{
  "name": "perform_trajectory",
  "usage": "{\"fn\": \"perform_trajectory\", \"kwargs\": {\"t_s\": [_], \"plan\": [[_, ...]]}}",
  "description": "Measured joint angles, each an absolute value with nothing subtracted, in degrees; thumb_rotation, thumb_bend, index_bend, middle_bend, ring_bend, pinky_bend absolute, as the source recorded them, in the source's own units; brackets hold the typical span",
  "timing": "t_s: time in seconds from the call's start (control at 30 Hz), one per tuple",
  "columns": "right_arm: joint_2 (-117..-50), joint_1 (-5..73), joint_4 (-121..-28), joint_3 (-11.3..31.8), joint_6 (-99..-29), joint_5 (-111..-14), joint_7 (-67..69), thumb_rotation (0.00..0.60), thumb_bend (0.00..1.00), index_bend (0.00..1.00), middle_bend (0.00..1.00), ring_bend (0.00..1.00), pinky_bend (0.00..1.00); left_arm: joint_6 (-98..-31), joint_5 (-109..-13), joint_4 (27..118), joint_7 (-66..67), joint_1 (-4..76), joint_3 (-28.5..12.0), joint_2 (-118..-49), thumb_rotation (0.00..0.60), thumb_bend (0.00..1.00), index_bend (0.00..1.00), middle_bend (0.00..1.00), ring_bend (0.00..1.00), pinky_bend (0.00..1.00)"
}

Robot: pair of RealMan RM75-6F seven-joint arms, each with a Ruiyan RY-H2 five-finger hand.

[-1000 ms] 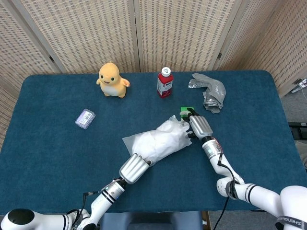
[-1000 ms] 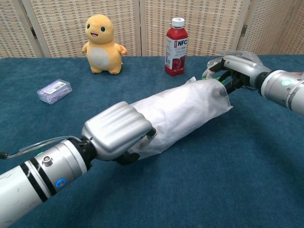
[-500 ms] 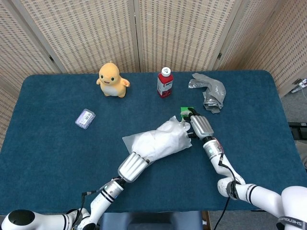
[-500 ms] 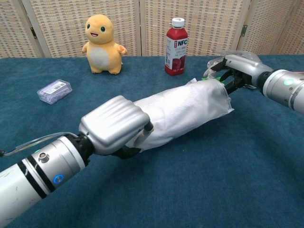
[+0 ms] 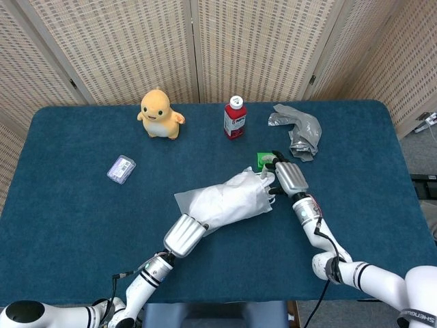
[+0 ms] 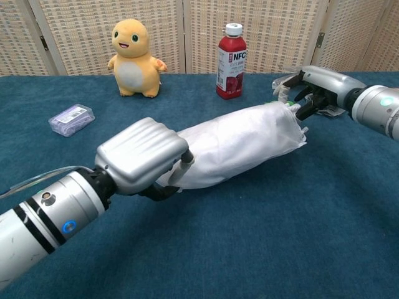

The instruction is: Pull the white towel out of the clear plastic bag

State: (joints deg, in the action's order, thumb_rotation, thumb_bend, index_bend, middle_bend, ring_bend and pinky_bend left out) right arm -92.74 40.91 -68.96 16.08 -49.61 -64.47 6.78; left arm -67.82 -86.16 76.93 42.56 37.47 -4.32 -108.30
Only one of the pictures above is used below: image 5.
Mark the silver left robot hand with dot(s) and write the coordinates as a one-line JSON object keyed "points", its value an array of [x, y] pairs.
{"points": [[182, 235]]}

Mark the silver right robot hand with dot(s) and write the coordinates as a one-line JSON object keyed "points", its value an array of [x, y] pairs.
{"points": [[292, 177]]}

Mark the transparent plastic bag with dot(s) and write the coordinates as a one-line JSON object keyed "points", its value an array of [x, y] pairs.
{"points": [[182, 201]]}

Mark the white clothes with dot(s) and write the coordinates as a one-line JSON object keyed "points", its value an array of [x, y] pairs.
{"points": [[235, 198]]}

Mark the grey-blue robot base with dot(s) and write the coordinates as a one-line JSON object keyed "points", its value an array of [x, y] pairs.
{"points": [[211, 316]]}

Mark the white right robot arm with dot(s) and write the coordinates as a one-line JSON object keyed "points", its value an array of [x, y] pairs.
{"points": [[372, 276]]}

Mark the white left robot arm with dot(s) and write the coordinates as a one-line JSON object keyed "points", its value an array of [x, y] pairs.
{"points": [[147, 283]]}

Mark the crumpled silver foil bag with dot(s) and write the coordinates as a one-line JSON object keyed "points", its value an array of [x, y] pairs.
{"points": [[305, 130]]}

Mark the green building block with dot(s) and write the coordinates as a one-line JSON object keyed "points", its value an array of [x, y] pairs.
{"points": [[259, 168]]}

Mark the red juice bottle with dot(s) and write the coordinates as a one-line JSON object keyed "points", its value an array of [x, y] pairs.
{"points": [[235, 126]]}

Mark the clear box purple contents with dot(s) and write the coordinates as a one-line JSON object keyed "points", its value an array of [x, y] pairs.
{"points": [[121, 169]]}

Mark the black screen hinge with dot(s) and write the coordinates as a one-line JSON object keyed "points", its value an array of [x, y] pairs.
{"points": [[73, 83], [312, 79]]}

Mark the yellow plush dinosaur toy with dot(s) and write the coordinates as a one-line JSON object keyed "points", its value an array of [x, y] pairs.
{"points": [[158, 126]]}

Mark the dark teal tablecloth-covered table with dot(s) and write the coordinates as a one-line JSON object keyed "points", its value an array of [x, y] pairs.
{"points": [[68, 222]]}

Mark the woven folding screen panel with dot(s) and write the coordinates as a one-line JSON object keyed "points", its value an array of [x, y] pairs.
{"points": [[27, 68], [392, 61], [259, 51], [129, 51]]}

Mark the white device on floor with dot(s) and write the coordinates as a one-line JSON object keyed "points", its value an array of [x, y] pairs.
{"points": [[431, 118]]}

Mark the black equipment frame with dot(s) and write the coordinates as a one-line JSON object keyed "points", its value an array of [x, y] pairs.
{"points": [[426, 186]]}

